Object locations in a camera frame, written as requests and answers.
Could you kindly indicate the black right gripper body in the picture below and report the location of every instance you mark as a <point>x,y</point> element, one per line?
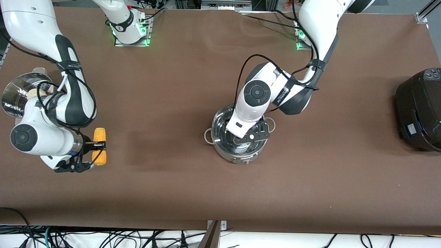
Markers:
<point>87,146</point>

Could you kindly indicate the yellow corn cob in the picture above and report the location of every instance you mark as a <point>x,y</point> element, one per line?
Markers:
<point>99,134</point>

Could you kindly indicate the glass pot lid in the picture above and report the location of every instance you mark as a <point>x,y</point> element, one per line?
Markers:
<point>220,132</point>

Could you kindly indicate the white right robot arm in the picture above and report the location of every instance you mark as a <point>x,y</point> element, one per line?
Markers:
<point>31,27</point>

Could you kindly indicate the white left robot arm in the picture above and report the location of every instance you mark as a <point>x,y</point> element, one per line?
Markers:
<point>320,31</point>

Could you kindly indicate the steel steamer pot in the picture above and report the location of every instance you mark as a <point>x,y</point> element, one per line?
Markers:
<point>15,93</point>

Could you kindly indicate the pink food piece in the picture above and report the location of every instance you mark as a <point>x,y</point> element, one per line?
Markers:
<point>51,90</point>

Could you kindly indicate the white steamed bun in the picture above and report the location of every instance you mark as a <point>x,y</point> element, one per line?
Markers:
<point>34,93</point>

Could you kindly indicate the brown table cover sheet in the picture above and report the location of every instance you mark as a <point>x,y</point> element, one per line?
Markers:
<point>172,179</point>

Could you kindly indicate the black rice cooker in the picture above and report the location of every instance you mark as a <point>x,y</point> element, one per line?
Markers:
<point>422,103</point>

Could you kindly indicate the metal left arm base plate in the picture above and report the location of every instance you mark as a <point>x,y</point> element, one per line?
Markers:
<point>303,44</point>

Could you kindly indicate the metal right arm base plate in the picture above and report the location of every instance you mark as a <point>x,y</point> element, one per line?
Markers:
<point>132,44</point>

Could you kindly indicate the small metal bracket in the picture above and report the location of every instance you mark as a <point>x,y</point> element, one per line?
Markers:
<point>224,225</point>

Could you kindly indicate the dark slanted post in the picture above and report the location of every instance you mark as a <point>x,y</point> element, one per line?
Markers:
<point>210,237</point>

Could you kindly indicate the grey metal frame piece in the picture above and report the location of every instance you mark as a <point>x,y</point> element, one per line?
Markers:
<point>225,4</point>

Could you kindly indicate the aluminium frame corner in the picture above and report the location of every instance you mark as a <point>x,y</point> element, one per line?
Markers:
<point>425,12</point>

